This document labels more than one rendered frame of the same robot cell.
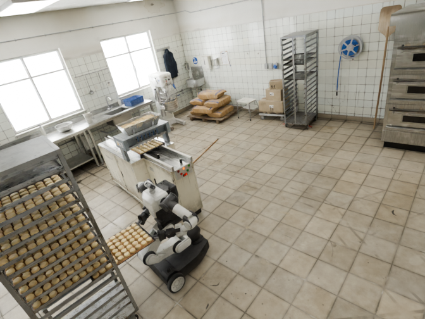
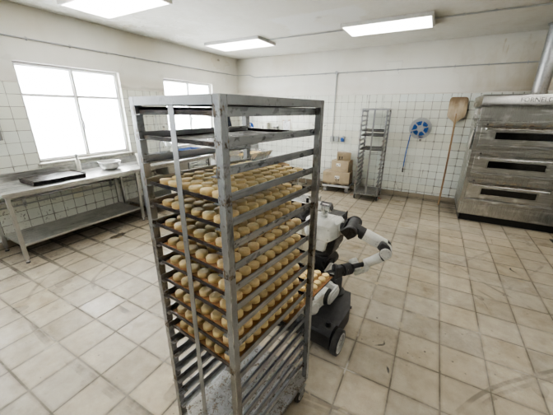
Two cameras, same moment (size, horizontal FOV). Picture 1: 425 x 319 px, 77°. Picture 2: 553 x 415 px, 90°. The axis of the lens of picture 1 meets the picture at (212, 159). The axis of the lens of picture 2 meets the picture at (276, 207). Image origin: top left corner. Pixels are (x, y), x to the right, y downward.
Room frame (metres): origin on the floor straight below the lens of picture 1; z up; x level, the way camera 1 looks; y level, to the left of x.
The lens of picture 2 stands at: (0.44, 1.55, 1.78)
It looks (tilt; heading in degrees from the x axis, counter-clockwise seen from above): 19 degrees down; 343
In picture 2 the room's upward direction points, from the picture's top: straight up
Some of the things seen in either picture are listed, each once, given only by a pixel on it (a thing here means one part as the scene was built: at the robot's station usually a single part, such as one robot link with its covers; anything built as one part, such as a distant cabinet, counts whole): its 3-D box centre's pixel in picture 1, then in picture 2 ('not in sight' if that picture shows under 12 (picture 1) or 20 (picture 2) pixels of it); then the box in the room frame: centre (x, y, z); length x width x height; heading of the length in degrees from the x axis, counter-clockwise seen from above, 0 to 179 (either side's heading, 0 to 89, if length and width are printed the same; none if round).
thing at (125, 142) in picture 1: (144, 139); not in sight; (3.64, 0.90, 1.01); 0.72 x 0.33 x 0.34; 127
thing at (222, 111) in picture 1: (221, 110); not in sight; (6.80, -0.47, 0.19); 0.72 x 0.42 x 0.15; 138
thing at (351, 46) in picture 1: (348, 67); (416, 146); (5.06, -2.86, 1.10); 0.41 x 0.17 x 1.10; 44
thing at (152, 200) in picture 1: (161, 200); (326, 230); (2.23, 0.58, 0.88); 0.34 x 0.30 x 0.36; 37
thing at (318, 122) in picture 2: (104, 243); (310, 265); (1.66, 0.97, 0.97); 0.03 x 0.03 x 1.70; 37
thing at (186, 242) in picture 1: (178, 242); (323, 291); (2.26, 0.54, 0.28); 0.21 x 0.20 x 0.13; 127
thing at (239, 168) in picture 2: (21, 199); (274, 159); (1.50, 1.23, 1.59); 0.64 x 0.03 x 0.03; 127
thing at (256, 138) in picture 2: (14, 188); (274, 136); (1.50, 1.23, 1.68); 0.64 x 0.03 x 0.03; 127
